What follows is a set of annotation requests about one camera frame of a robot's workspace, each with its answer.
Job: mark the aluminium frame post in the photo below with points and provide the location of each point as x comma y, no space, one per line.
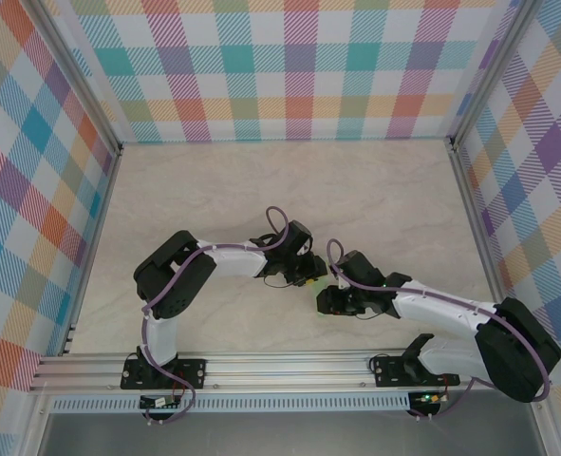
491,71
84,81

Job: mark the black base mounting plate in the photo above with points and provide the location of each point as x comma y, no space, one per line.
192,373
389,373

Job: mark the long aluminium base rail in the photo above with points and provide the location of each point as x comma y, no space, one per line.
285,368

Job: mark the aluminium side rail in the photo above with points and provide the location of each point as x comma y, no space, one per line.
484,237
95,237

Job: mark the circuit board with green light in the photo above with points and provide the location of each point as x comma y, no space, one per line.
429,398

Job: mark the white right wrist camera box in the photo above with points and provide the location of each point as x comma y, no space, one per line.
342,284

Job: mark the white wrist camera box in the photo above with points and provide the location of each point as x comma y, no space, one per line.
304,250
342,284

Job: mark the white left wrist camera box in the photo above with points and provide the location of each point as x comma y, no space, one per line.
304,250

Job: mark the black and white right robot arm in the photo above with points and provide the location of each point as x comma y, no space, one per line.
508,361

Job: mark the dark circuit board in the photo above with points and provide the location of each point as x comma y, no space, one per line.
154,403

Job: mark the grey metal panel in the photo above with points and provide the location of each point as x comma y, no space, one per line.
285,434

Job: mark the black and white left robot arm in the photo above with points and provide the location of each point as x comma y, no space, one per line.
185,294

